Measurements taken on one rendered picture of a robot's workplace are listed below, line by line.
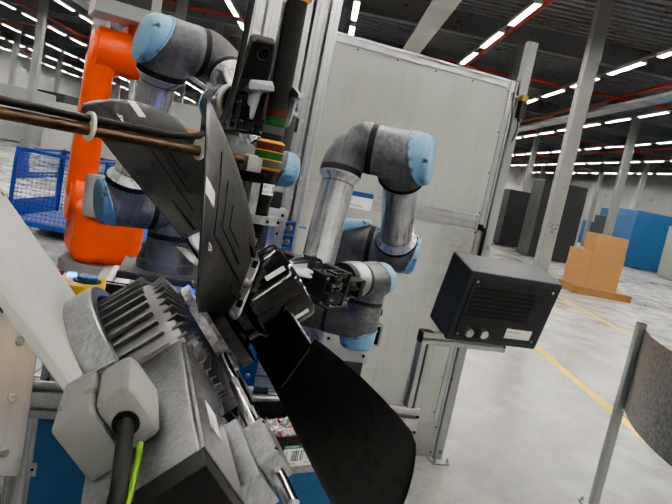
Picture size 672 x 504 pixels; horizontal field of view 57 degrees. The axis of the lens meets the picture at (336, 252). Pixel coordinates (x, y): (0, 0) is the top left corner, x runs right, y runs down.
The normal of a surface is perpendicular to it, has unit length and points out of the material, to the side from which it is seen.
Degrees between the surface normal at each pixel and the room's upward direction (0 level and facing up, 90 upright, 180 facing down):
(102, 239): 90
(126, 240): 90
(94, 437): 90
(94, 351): 62
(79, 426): 90
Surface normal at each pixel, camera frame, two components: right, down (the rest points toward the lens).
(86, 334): -0.14, -0.50
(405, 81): 0.29, 0.19
